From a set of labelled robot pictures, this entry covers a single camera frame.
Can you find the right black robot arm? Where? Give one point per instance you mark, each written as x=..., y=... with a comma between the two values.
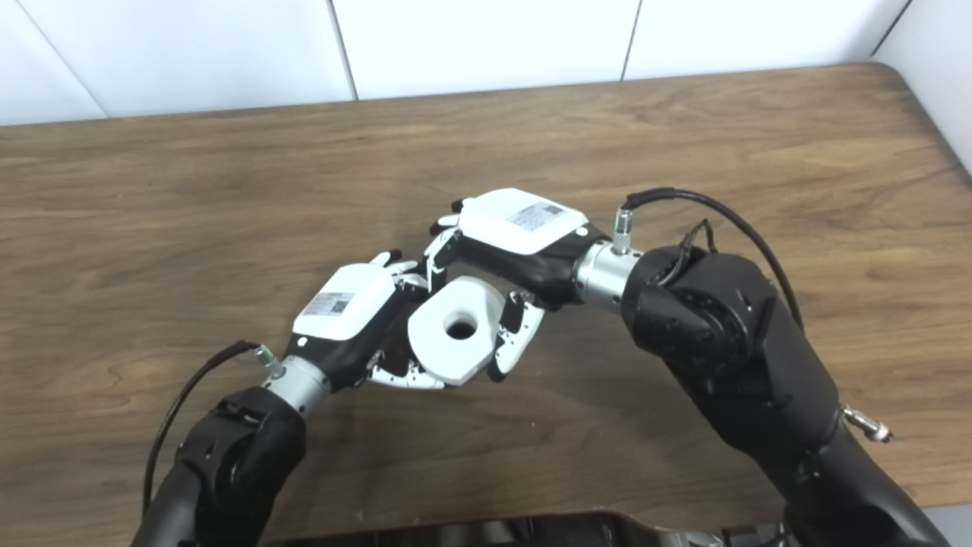
x=752, y=365

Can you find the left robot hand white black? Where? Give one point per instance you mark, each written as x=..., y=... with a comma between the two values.
x=345, y=319

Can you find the round white plastic piece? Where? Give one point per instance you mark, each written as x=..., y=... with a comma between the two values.
x=448, y=353

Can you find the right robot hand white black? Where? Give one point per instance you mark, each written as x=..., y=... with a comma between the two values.
x=524, y=235

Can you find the black robot torso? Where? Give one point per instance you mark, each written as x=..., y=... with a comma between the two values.
x=493, y=532

